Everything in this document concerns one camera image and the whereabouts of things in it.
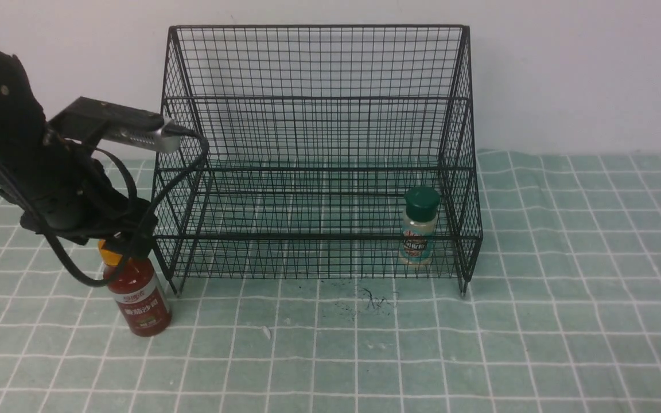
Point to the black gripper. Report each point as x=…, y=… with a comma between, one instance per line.
x=59, y=185

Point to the red ketchup bottle yellow cap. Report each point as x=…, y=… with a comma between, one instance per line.
x=138, y=293

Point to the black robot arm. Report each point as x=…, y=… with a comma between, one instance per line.
x=20, y=112

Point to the clear seasoning jar green lid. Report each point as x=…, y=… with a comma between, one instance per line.
x=419, y=222

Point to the green checkered tablecloth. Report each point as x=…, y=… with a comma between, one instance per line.
x=563, y=315

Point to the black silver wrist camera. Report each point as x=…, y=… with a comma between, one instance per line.
x=88, y=121

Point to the black wire mesh shelf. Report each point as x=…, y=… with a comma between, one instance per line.
x=315, y=133

